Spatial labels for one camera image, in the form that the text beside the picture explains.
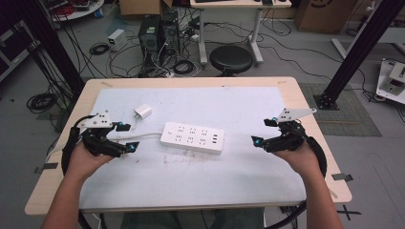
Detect white device with panel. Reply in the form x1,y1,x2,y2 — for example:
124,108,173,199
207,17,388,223
375,58,405,106

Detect round white table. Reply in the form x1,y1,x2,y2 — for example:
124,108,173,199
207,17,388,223
40,0,105,23

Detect large black cable coil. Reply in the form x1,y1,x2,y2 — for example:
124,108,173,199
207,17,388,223
26,93,59,115

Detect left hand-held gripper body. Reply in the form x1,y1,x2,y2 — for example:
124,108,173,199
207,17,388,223
78,110,129,157

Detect white charger plug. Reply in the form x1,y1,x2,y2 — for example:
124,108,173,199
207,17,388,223
133,103,153,121

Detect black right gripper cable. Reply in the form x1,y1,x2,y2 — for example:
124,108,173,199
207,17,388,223
264,118,329,229

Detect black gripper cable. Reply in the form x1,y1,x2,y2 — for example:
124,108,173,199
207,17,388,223
264,118,329,229
60,114,96,177

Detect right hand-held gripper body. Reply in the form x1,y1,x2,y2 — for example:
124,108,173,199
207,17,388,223
264,108,318,153

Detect person's legs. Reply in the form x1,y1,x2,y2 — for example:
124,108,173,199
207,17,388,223
119,207,266,229

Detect black tape cross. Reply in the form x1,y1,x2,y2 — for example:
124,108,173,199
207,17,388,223
336,204,363,221

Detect white table mat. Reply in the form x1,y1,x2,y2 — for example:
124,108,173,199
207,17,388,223
78,86,308,212

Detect large cardboard box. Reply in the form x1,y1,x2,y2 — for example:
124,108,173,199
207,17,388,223
293,0,358,35

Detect grey tape strip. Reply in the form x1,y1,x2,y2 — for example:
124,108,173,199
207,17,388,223
330,173,354,182
33,162,59,175

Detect grey floor mat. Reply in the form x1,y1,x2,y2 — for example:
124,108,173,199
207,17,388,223
298,82,383,138

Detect small black cable coil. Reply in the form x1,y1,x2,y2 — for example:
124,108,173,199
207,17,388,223
88,42,111,56

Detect white desk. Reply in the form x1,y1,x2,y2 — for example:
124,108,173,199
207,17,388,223
189,0,292,67

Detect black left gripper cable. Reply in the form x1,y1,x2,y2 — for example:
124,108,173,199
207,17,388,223
60,114,96,177

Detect black round stool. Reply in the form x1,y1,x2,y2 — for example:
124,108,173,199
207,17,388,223
208,45,254,77

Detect white power supply box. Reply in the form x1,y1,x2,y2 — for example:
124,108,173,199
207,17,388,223
107,29,129,52

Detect dark metal rack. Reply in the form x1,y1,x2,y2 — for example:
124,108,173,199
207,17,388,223
0,19,41,83

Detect small cardboard box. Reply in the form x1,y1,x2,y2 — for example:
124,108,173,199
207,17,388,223
118,0,173,17

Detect black computer tower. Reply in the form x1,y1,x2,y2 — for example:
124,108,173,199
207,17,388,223
139,14,162,69
160,10,181,55

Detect person's right hand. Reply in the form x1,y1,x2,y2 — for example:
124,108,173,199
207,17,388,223
273,139,323,179

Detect black metal stand post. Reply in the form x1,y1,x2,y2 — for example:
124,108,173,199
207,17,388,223
9,0,86,96
312,0,405,112

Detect person's left hand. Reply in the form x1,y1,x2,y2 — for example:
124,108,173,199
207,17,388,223
65,141,114,184

